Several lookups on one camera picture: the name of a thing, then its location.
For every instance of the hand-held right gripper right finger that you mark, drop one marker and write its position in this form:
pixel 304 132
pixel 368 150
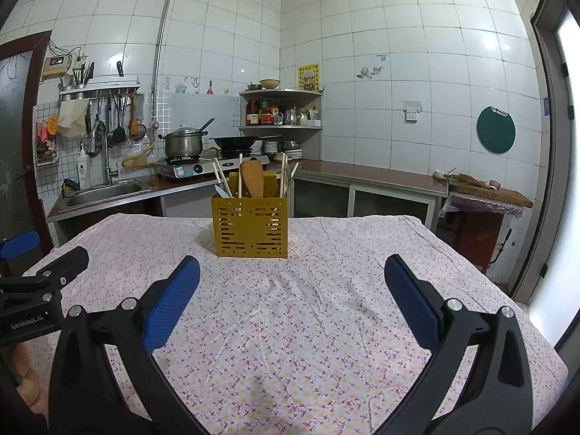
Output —
pixel 414 303

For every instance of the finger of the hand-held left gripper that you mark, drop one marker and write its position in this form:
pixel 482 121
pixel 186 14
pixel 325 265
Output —
pixel 45 281
pixel 18 244

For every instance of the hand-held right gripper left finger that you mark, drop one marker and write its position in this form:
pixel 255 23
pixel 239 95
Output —
pixel 172 303

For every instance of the yellow slotted utensil holder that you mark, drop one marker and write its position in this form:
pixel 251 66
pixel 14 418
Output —
pixel 249 229

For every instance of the light blue plastic spoon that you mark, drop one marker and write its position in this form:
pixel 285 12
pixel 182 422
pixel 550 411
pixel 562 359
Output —
pixel 224 191

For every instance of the wooden chopstick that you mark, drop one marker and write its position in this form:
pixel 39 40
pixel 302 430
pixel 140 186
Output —
pixel 282 174
pixel 225 180
pixel 285 163
pixel 240 174
pixel 219 176
pixel 294 170

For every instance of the wooden spatula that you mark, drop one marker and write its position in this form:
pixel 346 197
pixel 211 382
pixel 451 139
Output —
pixel 252 181

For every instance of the row of hanging kitchen utensils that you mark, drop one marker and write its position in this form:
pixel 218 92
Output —
pixel 120 127

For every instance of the person's left hand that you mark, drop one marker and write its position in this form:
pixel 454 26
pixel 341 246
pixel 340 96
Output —
pixel 28 371

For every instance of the yellow and black sponge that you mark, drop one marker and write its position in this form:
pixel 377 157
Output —
pixel 70 185

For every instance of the small plastic covered table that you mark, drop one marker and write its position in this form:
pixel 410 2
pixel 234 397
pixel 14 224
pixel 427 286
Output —
pixel 475 235

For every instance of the steel sink with faucet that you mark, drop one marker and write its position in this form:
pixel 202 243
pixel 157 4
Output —
pixel 68 163

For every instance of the white soap bottle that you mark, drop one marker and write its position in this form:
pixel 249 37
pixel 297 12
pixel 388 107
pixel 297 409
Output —
pixel 84 170

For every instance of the brown framed glass door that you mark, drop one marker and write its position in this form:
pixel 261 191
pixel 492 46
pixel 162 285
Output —
pixel 18 145

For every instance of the stainless steel sink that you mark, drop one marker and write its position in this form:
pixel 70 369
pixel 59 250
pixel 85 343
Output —
pixel 106 192

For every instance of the pink hanging item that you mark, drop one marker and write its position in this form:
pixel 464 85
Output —
pixel 43 131

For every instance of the metal faucet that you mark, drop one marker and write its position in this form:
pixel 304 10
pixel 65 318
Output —
pixel 108 170

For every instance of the orange round scrubber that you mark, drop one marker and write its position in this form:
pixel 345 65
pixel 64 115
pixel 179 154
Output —
pixel 53 125

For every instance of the brown kitchen counter with cabinets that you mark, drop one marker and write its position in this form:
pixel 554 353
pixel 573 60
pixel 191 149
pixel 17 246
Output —
pixel 362 190

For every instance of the wooden cutting board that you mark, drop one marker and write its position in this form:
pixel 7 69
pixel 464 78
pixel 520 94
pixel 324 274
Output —
pixel 494 195

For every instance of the metal gas stove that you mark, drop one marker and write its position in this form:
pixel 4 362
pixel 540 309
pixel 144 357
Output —
pixel 190 168

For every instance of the beige hanging cloth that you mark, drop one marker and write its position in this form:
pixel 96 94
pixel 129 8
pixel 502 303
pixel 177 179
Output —
pixel 72 118

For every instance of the stainless steel pot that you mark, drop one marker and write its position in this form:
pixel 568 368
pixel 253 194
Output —
pixel 182 142

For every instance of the black wok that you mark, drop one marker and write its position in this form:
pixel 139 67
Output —
pixel 240 142

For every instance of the beige controller box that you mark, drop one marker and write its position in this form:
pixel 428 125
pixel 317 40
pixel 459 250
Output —
pixel 56 66

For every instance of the stack of white dishes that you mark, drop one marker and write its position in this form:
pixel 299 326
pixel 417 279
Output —
pixel 283 150

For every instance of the green round cutting board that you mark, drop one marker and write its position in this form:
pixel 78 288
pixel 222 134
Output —
pixel 496 129

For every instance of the white power strip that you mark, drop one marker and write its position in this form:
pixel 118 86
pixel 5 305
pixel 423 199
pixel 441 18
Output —
pixel 81 59

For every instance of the metal corner shelf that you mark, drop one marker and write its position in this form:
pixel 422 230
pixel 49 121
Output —
pixel 281 127

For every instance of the row of sauce bottles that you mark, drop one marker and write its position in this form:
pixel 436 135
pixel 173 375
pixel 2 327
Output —
pixel 263 113

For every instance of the small metal kettle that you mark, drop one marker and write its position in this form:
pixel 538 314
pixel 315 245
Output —
pixel 291 117

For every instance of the dark small bowl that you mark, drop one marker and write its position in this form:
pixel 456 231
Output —
pixel 253 87

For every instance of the yellow bowl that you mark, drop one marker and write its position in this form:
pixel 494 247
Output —
pixel 270 84

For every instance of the metal wall rack shelf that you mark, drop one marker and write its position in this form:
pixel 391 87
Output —
pixel 99 88

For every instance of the white wall socket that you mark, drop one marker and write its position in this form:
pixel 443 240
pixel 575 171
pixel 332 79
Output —
pixel 412 112

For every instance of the bright doorway frame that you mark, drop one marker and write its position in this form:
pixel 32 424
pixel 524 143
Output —
pixel 562 145

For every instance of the teapot wall stickers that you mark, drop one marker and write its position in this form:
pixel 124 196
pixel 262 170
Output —
pixel 364 73

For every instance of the grey wall pipe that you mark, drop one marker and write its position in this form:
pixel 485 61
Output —
pixel 159 45

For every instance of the yellow wall poster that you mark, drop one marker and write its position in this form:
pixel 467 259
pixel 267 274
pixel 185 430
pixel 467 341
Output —
pixel 308 77

